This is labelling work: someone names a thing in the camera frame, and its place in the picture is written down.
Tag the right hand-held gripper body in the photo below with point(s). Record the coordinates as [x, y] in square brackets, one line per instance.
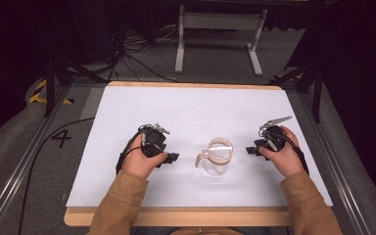
[274, 138]

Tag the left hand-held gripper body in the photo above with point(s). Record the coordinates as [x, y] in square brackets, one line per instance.
[153, 140]

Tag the clear glass cup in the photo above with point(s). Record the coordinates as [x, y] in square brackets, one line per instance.
[220, 155]

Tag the person's left hand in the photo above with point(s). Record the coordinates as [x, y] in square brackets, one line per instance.
[138, 161]

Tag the person's right hand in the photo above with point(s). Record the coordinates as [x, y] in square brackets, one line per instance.
[287, 160]

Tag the white table sheet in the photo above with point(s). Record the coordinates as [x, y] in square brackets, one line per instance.
[192, 111]

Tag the black tripod stand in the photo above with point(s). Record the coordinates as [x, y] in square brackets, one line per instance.
[316, 88]
[50, 84]

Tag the aluminium floor rail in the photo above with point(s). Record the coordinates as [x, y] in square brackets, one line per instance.
[333, 163]
[19, 169]

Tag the white metal desk frame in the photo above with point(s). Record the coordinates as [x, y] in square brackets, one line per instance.
[220, 21]

